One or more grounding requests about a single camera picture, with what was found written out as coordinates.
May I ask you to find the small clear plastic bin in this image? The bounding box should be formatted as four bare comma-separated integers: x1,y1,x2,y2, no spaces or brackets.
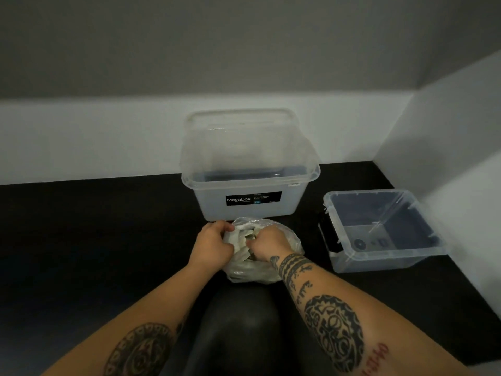
319,189,448,274

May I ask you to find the clear plastic bag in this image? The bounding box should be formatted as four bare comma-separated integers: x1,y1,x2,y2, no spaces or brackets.
223,216,305,285

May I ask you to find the person's right forearm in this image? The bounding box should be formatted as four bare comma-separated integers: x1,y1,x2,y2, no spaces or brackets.
270,250,474,376

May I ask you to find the person's left forearm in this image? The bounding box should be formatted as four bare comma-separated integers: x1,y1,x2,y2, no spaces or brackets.
41,262,212,376

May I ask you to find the person's left hand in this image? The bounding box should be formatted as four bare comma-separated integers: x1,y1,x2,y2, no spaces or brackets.
187,220,235,277

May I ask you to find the person's right hand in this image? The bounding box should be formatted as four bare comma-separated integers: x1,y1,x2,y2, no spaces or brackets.
250,225,296,265

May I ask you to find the large clear storage box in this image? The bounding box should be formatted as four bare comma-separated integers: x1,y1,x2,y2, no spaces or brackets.
181,164,321,222

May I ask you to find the clear storage box lid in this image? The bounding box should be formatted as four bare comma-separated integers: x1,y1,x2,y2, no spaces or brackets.
182,108,320,181

